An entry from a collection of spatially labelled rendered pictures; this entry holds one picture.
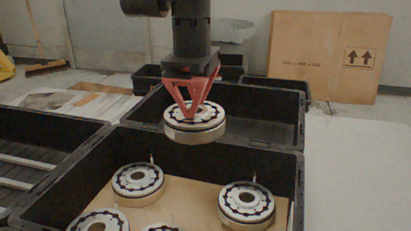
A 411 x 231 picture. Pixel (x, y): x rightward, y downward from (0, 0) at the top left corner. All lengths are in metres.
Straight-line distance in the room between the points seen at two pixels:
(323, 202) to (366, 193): 0.13
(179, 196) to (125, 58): 3.18
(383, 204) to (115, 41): 3.27
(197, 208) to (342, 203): 0.41
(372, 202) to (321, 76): 2.33
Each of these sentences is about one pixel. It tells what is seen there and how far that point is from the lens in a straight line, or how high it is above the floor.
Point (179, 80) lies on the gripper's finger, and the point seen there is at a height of 1.09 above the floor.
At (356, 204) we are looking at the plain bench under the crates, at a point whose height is 0.70.
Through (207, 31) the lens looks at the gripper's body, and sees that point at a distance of 0.45.
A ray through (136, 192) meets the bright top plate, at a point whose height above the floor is 0.86.
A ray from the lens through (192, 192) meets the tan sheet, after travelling 0.63.
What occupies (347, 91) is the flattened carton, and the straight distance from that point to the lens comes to 3.20.
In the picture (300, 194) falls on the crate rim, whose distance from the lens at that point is 0.51.
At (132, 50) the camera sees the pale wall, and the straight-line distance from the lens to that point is 3.65.
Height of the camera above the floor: 1.26
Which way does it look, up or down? 28 degrees down
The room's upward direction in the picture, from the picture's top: straight up
